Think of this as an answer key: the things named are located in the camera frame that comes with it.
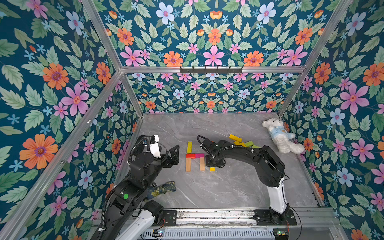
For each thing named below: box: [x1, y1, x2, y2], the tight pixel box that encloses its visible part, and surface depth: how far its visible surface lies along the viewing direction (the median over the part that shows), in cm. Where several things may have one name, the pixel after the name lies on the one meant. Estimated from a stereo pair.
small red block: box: [186, 153, 196, 159], surface depth 97 cm
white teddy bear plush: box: [262, 118, 305, 154], surface depth 99 cm
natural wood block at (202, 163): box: [200, 157, 205, 171], surface depth 92 cm
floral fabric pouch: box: [146, 181, 176, 200], surface depth 82 cm
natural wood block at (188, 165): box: [185, 158, 191, 172], surface depth 93 cm
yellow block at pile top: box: [229, 134, 243, 143], surface depth 107 cm
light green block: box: [244, 140, 254, 148], surface depth 103 cm
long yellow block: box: [186, 141, 193, 154], surface depth 101 cm
